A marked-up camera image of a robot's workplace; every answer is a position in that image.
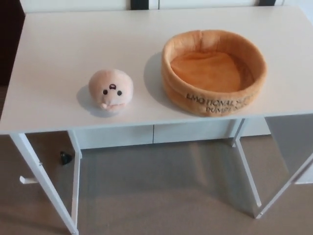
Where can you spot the dark brown furniture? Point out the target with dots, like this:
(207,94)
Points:
(9,44)

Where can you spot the small black floor object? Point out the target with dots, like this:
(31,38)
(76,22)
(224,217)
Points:
(65,158)

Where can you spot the orange round plush basket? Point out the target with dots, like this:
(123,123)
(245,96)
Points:
(176,88)

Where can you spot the black cabinet panel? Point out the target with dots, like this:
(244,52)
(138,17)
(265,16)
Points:
(139,4)
(271,2)

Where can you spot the white table leg frame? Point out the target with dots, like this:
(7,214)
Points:
(49,181)
(247,171)

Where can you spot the pink plush dumpling toy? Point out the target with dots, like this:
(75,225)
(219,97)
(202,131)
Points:
(111,85)

